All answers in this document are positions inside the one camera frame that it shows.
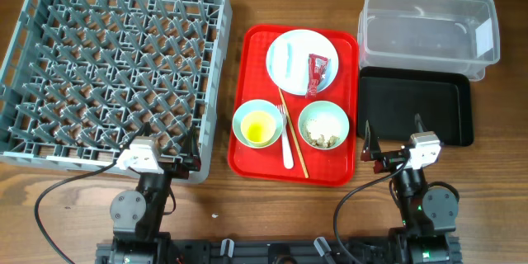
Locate white plastic fork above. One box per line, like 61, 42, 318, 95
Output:
276, 105, 294, 169

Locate yellow plastic cup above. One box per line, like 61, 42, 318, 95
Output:
241, 111, 276, 147

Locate wooden chopstick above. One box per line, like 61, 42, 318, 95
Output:
278, 87, 309, 179

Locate rice and food scraps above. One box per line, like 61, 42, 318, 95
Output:
303, 118, 342, 149

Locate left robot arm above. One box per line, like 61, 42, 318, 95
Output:
96, 123, 201, 264

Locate black plastic tray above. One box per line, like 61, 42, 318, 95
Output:
356, 67, 474, 147

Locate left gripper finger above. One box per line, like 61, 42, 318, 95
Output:
132, 122, 151, 139
181, 125, 201, 172

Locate red plastic serving tray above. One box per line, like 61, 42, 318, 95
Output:
227, 24, 359, 186

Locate light blue round plate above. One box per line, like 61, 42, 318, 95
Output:
266, 29, 339, 96

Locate white paper wrapper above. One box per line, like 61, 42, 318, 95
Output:
285, 42, 293, 78

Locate light green bowl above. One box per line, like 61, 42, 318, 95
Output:
298, 101, 350, 150

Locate clear plastic waste bin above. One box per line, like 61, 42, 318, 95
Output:
357, 0, 501, 81

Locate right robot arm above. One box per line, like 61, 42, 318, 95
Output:
361, 114, 460, 263

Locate red sauce packet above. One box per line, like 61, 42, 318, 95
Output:
305, 54, 330, 98

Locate grey plastic dishwasher rack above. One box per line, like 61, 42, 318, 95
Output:
1, 0, 233, 184

